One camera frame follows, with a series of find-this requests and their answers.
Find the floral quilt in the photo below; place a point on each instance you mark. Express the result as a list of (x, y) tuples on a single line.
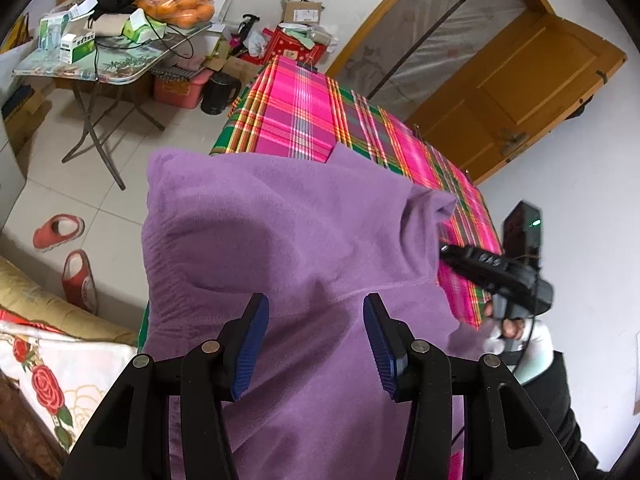
[(60, 375)]

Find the red plastic basket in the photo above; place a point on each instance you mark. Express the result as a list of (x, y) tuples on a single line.
[(180, 90)]

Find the white open box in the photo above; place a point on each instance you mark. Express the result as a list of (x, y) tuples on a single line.
[(225, 5)]

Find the green white medicine box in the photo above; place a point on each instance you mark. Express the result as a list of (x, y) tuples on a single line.
[(77, 46), (55, 30)]

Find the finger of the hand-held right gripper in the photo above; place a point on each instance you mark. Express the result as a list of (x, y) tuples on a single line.
[(470, 262)]

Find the brown cardboard box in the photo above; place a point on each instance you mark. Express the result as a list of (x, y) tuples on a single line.
[(300, 10)]

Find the folding table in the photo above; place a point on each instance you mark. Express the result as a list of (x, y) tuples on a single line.
[(120, 65)]

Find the green tissue pack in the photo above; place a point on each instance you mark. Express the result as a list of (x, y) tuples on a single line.
[(142, 25)]

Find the clear plastic door curtain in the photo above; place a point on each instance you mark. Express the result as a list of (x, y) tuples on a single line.
[(440, 45)]

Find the pink green plaid bed sheet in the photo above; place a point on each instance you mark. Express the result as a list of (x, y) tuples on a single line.
[(295, 110)]

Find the person's right hand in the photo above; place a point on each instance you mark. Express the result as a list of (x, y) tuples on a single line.
[(510, 329)]

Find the person's right forearm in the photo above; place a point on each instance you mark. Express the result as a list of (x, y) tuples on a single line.
[(560, 410)]

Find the beige folded cloth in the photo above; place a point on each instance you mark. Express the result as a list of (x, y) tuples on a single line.
[(107, 25)]

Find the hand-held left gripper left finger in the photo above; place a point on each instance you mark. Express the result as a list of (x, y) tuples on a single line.
[(250, 347)]

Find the wooden door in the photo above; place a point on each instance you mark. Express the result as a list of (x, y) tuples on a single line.
[(520, 90)]

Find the black cloth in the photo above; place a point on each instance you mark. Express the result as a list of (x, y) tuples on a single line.
[(115, 2)]

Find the white cabinet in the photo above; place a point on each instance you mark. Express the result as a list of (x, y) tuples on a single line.
[(10, 180)]

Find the black spray bottle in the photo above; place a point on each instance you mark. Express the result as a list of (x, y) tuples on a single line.
[(248, 27)]

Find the wooden door frame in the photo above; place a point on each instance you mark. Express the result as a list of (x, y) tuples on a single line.
[(395, 5)]

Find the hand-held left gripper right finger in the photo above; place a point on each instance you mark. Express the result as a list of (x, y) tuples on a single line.
[(379, 350)]

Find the purple fleece pants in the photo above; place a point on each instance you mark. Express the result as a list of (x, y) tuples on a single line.
[(300, 230)]

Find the bag of oranges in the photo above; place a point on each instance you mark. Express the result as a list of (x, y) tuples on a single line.
[(177, 0)]

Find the black kettle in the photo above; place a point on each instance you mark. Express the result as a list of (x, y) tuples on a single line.
[(219, 95)]

